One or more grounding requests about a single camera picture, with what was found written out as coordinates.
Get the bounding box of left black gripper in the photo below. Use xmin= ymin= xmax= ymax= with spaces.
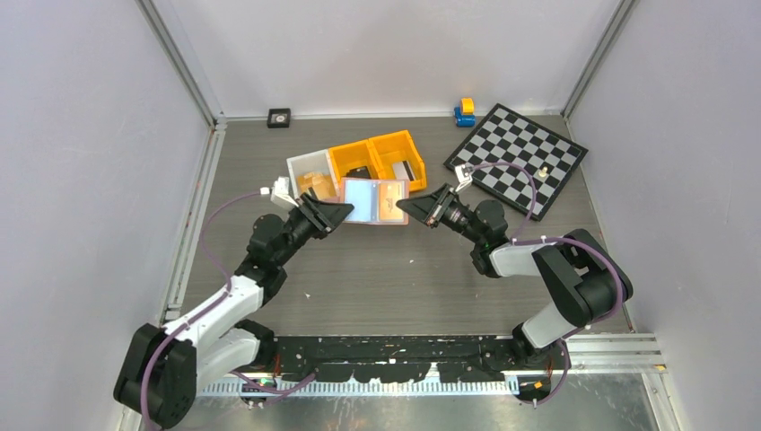
xmin=274 ymin=193 xmax=352 ymax=267

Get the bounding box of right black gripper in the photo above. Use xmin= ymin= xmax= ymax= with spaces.
xmin=398 ymin=182 xmax=485 ymax=245

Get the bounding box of tan leather card holder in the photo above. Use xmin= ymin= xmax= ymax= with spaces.
xmin=341 ymin=177 xmax=409 ymax=225

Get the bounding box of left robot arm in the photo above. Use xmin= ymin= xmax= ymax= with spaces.
xmin=113 ymin=194 xmax=354 ymax=430

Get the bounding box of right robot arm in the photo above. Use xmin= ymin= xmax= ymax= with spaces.
xmin=397 ymin=184 xmax=634 ymax=369

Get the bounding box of gold card in white bin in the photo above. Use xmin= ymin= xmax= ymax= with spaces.
xmin=297 ymin=172 xmax=338 ymax=201

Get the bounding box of white striped card in bin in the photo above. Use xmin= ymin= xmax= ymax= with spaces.
xmin=391 ymin=161 xmax=416 ymax=181

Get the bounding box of black card in bin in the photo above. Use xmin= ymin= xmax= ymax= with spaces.
xmin=346 ymin=166 xmax=372 ymax=180

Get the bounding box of white plastic bin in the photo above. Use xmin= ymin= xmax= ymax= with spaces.
xmin=286 ymin=149 xmax=341 ymax=202

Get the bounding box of left orange plastic bin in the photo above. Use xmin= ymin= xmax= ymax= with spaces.
xmin=328 ymin=139 xmax=385 ymax=181

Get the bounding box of orange plastic bin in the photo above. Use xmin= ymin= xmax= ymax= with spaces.
xmin=369 ymin=129 xmax=427 ymax=192
xmin=328 ymin=139 xmax=385 ymax=181

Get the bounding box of right orange plastic bin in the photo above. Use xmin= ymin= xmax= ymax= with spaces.
xmin=369 ymin=129 xmax=427 ymax=192

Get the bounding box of blue and yellow toy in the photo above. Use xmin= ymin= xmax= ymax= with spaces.
xmin=453 ymin=98 xmax=476 ymax=128

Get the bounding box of black and white chessboard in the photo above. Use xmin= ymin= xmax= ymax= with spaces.
xmin=443 ymin=103 xmax=588 ymax=221

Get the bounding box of small black square device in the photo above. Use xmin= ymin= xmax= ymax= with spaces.
xmin=267 ymin=108 xmax=292 ymax=128

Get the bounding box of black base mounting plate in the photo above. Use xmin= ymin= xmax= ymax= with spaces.
xmin=239 ymin=335 xmax=565 ymax=383

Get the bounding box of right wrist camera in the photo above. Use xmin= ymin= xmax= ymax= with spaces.
xmin=454 ymin=163 xmax=475 ymax=194

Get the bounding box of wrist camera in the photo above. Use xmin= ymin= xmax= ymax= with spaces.
xmin=454 ymin=163 xmax=475 ymax=194
xmin=259 ymin=176 xmax=299 ymax=210

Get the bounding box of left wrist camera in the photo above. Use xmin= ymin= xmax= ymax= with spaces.
xmin=259 ymin=176 xmax=299 ymax=210

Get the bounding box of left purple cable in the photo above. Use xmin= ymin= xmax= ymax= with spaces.
xmin=139 ymin=189 xmax=319 ymax=431

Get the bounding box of aluminium front rail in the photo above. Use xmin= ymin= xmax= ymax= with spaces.
xmin=126 ymin=332 xmax=669 ymax=380

